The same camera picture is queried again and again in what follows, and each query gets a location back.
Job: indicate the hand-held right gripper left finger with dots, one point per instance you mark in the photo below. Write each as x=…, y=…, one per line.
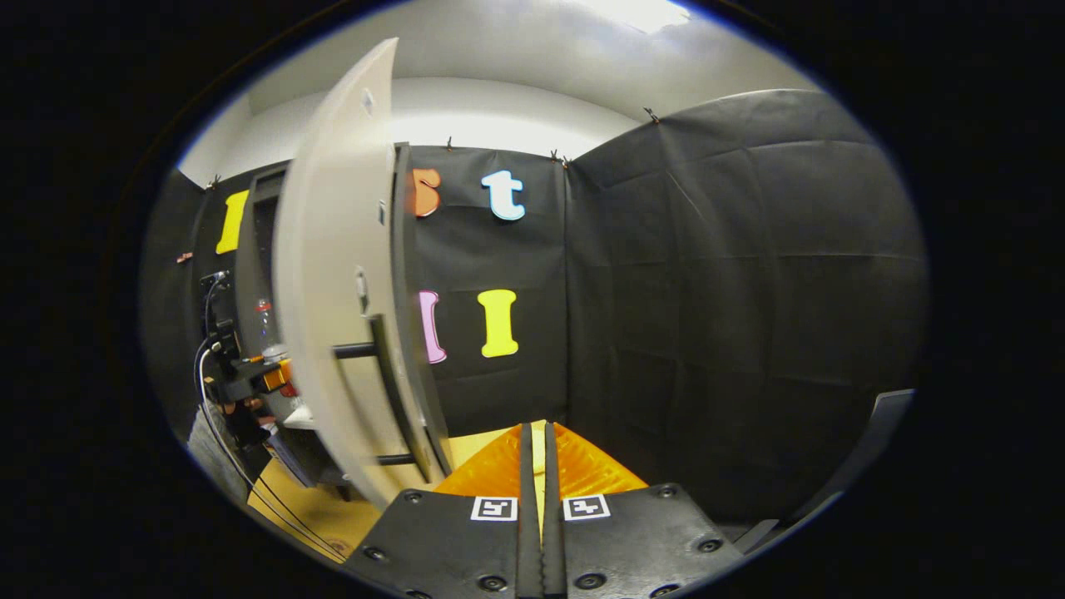
x=529, y=549

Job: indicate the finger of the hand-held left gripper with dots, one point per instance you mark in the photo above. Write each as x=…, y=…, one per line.
x=276, y=374

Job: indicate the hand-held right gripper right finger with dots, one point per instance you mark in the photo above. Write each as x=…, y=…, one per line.
x=555, y=549

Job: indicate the dark grey cabinet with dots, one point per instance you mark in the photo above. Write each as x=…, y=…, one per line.
x=250, y=249

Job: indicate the beige cabinet door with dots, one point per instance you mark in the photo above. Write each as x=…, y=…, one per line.
x=333, y=249

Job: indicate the black backdrop cloth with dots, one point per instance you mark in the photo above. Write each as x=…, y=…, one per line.
x=749, y=291

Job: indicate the long ceiling light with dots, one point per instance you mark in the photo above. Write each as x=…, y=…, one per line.
x=641, y=12

